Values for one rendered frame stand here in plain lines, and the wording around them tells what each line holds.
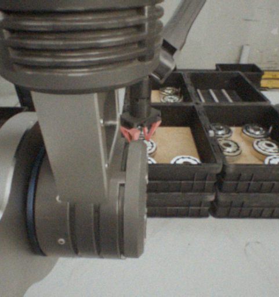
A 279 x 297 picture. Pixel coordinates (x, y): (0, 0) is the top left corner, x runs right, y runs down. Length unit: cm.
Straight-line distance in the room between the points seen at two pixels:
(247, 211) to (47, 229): 71
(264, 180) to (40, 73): 71
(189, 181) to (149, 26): 59
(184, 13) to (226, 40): 364
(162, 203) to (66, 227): 56
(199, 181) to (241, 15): 368
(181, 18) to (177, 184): 43
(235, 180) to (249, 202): 11
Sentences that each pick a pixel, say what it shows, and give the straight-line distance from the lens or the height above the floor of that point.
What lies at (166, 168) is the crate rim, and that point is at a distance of 68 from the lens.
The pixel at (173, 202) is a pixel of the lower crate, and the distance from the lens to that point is 79.
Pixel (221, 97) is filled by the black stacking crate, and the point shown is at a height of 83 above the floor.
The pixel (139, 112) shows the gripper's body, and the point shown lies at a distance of 64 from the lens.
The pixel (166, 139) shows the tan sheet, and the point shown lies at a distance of 97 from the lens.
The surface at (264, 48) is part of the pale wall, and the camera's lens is 448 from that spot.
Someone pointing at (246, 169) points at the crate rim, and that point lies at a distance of 74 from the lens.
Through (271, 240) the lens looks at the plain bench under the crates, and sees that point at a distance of 89.
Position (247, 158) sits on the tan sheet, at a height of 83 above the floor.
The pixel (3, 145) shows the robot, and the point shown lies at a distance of 26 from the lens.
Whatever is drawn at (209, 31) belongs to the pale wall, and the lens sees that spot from 419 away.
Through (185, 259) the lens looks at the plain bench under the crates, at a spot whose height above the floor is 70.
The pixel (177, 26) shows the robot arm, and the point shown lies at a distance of 63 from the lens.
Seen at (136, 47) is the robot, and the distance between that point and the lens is 18.
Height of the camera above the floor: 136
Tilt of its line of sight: 36 degrees down
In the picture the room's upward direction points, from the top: straight up
